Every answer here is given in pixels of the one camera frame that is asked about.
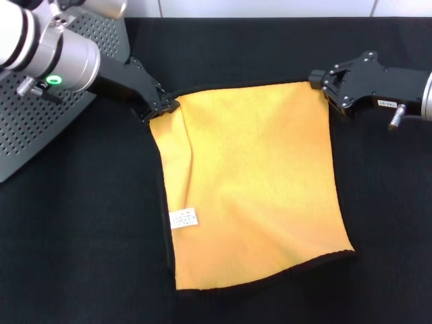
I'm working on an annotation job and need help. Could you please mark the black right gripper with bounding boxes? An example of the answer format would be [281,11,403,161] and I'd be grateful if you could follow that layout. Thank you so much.
[308,50,432,119]

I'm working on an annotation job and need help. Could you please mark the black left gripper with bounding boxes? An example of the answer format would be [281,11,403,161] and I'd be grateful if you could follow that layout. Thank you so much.
[88,56,181,124]

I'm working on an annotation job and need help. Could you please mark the grey yellow towel black trim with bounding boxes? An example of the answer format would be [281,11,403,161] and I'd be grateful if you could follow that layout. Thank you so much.
[147,80,358,298]

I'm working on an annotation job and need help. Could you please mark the grey perforated storage box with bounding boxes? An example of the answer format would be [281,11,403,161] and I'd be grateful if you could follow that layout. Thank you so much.
[0,13,132,184]

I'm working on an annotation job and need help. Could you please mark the black tablecloth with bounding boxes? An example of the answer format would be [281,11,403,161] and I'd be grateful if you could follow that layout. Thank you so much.
[0,16,432,324]

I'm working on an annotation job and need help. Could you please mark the silver right cable connector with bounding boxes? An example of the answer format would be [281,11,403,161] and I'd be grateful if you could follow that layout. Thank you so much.
[387,103,408,132]

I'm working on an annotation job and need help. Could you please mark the silver cable connector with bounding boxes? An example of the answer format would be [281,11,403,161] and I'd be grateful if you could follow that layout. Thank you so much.
[387,103,408,132]
[16,76,37,97]

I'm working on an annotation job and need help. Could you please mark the grey left gripper cable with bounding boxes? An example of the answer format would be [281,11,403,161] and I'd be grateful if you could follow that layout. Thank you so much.
[35,80,63,105]

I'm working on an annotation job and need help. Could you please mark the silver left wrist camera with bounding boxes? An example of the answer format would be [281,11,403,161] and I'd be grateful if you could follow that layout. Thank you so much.
[55,0,128,20]

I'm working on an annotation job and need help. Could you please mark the silver left cable connector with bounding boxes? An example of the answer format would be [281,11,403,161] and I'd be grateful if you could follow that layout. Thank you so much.
[16,76,37,97]

